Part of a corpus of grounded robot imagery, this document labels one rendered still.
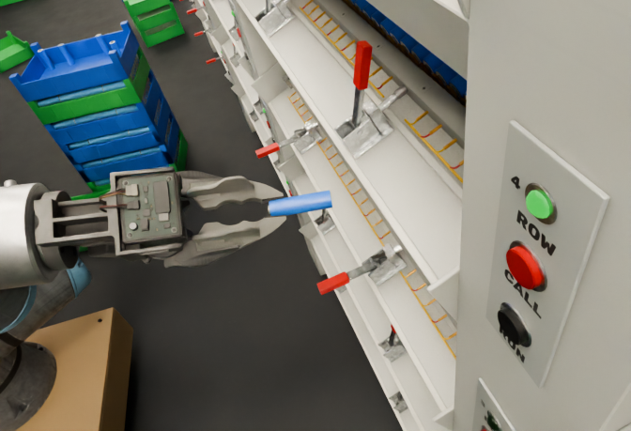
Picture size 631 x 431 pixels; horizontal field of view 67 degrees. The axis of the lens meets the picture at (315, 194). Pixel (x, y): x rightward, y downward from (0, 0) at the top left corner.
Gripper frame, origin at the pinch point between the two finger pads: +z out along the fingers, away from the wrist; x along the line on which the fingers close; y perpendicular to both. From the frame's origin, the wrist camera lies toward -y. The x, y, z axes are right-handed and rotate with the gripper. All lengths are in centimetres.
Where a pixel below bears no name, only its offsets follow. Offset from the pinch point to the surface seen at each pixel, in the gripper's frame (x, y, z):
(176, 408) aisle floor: -30, -69, -19
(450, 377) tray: -18.6, 3.4, 14.4
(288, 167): 15.6, -44.0, 9.5
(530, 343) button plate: -11.9, 29.6, 6.8
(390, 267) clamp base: -7.5, -3.3, 12.7
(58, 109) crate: 52, -91, -46
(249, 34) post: 32.3, -21.6, 2.7
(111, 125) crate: 47, -95, -33
